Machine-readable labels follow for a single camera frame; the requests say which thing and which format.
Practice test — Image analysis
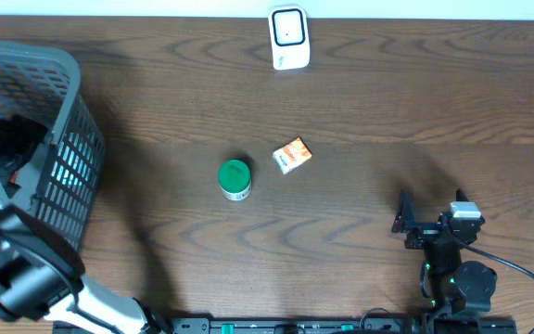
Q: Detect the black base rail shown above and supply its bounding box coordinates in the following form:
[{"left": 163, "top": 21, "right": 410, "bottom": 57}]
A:
[{"left": 53, "top": 308, "right": 518, "bottom": 334}]

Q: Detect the green lid white jar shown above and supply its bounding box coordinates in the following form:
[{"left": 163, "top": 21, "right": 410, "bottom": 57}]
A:
[{"left": 218, "top": 160, "right": 252, "bottom": 201}]

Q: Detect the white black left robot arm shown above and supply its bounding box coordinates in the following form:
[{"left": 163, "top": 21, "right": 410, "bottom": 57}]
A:
[{"left": 0, "top": 182, "right": 172, "bottom": 333}]

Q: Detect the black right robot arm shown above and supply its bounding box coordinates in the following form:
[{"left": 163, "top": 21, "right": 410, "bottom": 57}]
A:
[{"left": 391, "top": 190, "right": 497, "bottom": 333}]

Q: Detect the small orange snack box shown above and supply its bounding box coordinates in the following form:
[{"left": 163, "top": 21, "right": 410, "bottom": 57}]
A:
[{"left": 273, "top": 137, "right": 312, "bottom": 174}]

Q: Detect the teal white snack packet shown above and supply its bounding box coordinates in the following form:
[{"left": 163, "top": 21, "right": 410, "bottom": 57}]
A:
[{"left": 51, "top": 133, "right": 99, "bottom": 193}]

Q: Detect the grey plastic mesh basket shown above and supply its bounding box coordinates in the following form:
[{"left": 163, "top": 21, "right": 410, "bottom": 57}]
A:
[{"left": 0, "top": 41, "right": 105, "bottom": 249}]

